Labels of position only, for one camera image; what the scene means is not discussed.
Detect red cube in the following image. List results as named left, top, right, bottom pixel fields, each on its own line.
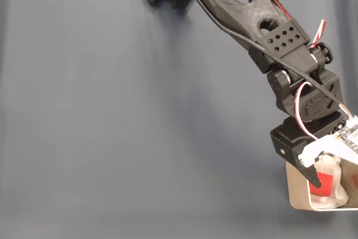
left=309, top=174, right=335, bottom=198

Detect beige rounded box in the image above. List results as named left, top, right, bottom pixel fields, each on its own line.
left=285, top=153, right=358, bottom=212

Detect white crumpled cloth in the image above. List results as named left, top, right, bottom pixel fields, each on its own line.
left=309, top=153, right=350, bottom=209

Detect dark blue-grey mat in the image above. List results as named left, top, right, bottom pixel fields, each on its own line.
left=0, top=0, right=358, bottom=239

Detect white red servo cable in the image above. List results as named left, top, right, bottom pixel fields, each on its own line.
left=294, top=81, right=321, bottom=141
left=309, top=18, right=327, bottom=50

